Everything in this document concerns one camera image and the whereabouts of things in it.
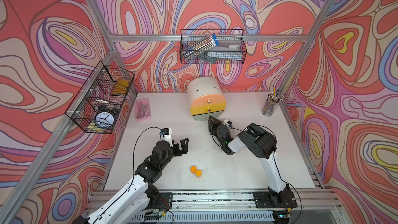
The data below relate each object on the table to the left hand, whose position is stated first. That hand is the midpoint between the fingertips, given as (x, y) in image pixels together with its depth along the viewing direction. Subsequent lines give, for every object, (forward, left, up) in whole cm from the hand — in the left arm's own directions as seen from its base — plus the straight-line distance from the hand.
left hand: (183, 140), depth 80 cm
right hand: (+19, -13, -8) cm, 25 cm away
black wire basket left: (+8, +41, +17) cm, 45 cm away
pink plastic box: (+30, +32, -12) cm, 45 cm away
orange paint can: (-11, -5, -12) cm, 17 cm away
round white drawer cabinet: (+23, -13, +8) cm, 27 cm away
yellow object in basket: (+20, +33, +18) cm, 42 cm away
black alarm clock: (+2, +34, +17) cm, 38 cm away
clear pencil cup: (+26, -54, 0) cm, 60 cm away
